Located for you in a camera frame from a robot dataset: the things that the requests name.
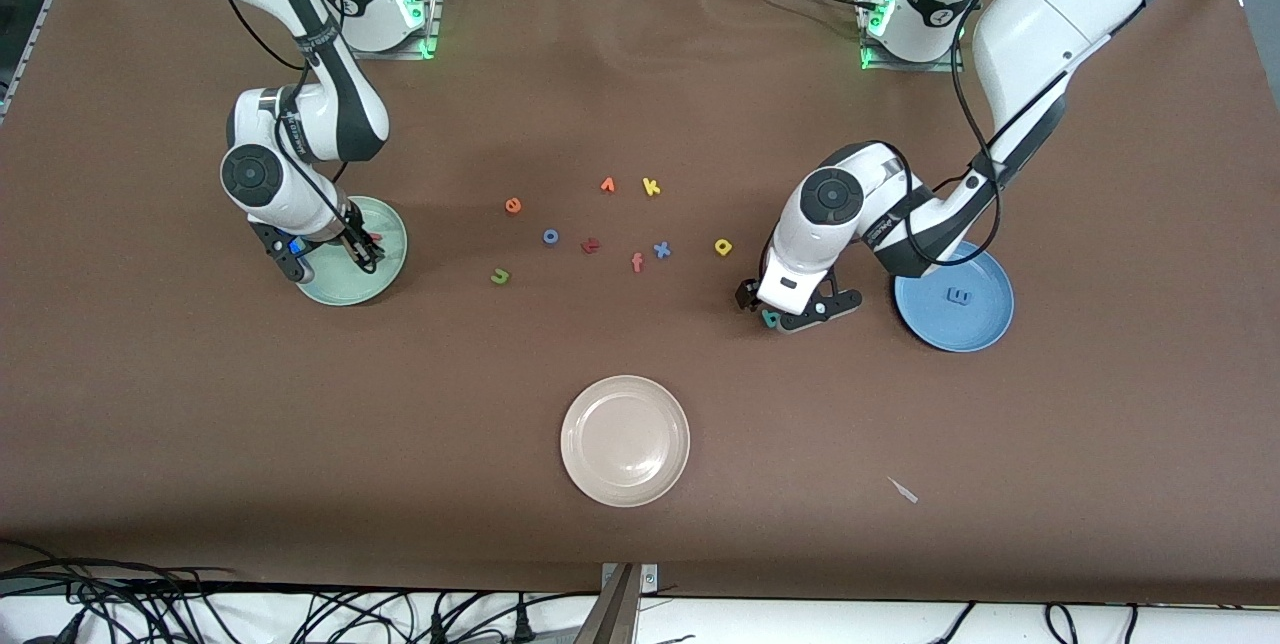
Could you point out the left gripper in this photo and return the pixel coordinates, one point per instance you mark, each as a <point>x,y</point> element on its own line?
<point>745,294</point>

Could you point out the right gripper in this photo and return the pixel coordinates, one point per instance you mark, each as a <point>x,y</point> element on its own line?
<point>352,238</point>

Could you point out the red foam letter w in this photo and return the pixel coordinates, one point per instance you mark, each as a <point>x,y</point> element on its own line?
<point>374,244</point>

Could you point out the teal foam letter b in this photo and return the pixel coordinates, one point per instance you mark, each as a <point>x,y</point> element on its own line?
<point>770,321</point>

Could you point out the blue foam letter m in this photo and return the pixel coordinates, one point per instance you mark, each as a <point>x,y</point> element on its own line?
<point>958,296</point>

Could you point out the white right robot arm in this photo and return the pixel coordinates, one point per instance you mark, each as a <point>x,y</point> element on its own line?
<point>270,179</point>

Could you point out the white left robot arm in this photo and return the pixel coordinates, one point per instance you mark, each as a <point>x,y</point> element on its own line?
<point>1040,24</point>

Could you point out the light green plate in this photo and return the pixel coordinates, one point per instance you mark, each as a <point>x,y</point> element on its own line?
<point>340,291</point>

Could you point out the beige plate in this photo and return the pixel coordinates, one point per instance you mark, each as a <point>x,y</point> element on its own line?
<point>625,439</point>

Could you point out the blue plate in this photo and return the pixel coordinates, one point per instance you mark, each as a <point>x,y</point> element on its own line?
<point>955,329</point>

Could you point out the small white paper scrap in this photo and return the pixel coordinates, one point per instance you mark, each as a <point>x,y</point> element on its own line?
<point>905,492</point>

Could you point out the brown paper table cover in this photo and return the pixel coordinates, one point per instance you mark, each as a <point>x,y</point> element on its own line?
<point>640,534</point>

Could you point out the black power plug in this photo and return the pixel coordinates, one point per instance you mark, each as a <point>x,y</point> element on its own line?
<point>522,624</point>

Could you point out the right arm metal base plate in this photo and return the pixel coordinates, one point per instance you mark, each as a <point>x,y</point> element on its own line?
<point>385,52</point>

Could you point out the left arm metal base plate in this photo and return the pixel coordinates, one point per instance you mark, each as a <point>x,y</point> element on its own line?
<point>915,66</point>

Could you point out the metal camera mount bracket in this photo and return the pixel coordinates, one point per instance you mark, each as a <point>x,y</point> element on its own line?
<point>615,614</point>

